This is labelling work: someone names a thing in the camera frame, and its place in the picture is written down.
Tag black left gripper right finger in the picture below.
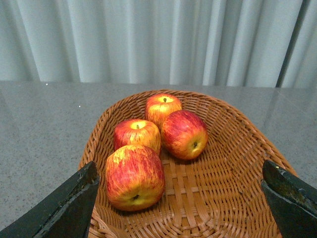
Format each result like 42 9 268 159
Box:
261 160 317 238

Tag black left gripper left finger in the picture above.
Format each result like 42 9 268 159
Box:
0 162 100 238

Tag red yellow apple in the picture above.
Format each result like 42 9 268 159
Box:
145 93 183 130
106 144 165 211
113 119 161 155

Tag red apple sideways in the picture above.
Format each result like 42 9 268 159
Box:
161 110 209 160

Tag brown woven wicker basket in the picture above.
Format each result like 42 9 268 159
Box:
79 90 294 238

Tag grey pleated curtain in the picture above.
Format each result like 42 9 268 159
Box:
0 0 317 88

